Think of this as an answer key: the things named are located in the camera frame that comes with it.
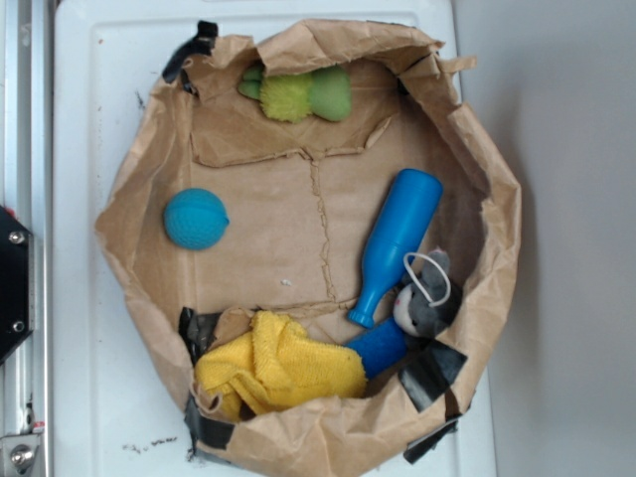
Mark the green plush animal toy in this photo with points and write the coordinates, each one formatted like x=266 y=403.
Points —
x=325 y=93

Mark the brown paper bag basket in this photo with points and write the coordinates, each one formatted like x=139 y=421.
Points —
x=302 y=199

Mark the blue plastic bowling pin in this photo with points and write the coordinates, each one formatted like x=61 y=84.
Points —
x=399 y=229

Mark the blue rubber ball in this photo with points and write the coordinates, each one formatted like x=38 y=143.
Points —
x=195 y=219

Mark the grey plush mouse toy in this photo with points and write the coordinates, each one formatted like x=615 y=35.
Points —
x=429 y=301

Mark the blue foam cylinder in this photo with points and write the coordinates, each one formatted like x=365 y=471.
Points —
x=380 y=348

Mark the yellow terry cloth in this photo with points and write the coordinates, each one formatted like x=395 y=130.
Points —
x=276 y=366

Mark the white plastic tray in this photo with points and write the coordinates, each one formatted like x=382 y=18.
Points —
x=111 y=414

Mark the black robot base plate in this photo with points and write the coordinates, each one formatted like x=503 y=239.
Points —
x=16 y=284

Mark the aluminium frame rail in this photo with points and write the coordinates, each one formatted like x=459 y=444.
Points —
x=27 y=60

